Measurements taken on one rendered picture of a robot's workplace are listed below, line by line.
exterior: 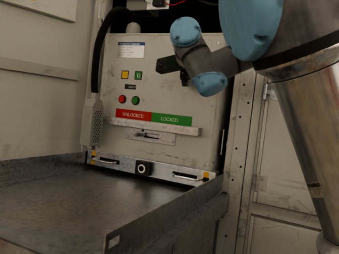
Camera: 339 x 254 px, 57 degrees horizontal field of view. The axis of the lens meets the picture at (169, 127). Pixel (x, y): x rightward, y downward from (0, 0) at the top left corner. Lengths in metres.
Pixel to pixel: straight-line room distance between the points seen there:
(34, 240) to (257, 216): 0.72
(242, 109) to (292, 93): 0.70
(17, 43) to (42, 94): 0.21
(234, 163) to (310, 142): 0.71
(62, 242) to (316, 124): 0.49
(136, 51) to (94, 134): 0.35
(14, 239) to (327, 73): 0.59
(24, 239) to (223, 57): 0.57
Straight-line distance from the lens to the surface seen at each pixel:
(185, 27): 0.78
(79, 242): 0.66
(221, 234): 1.18
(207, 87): 0.74
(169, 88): 1.14
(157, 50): 1.18
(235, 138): 1.11
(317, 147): 0.42
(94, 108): 1.18
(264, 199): 1.09
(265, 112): 1.07
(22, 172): 1.11
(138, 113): 1.19
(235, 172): 1.12
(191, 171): 1.10
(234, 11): 0.40
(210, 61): 0.76
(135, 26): 1.30
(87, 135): 1.19
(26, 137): 1.32
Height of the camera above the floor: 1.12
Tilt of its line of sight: 3 degrees down
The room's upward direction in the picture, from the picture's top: 6 degrees clockwise
